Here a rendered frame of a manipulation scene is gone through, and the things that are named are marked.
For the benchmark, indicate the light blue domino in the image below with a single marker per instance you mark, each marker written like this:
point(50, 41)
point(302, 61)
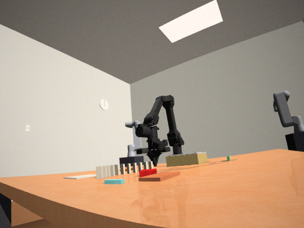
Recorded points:
point(112, 181)

